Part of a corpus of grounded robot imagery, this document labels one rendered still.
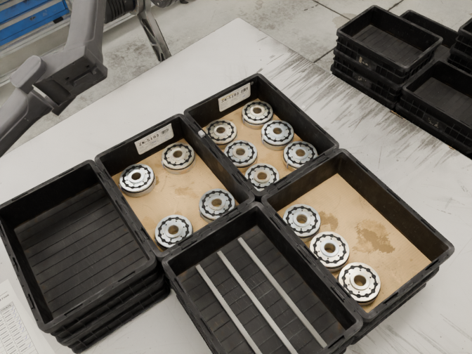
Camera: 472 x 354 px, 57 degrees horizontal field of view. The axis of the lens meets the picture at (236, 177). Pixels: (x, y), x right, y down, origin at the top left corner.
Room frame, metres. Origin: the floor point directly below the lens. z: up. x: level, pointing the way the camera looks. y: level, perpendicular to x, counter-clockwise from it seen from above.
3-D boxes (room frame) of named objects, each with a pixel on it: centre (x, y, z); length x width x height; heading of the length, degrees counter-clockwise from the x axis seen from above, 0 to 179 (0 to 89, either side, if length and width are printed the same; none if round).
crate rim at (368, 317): (0.53, -0.28, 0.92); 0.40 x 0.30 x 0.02; 31
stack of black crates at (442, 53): (1.94, -1.08, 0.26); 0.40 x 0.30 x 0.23; 39
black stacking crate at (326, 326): (0.37, -0.03, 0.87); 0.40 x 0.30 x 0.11; 31
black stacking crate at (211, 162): (0.71, 0.18, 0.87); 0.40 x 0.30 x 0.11; 31
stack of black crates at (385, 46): (1.69, -0.77, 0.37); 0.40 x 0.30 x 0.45; 39
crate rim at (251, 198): (0.71, 0.18, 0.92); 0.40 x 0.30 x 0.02; 31
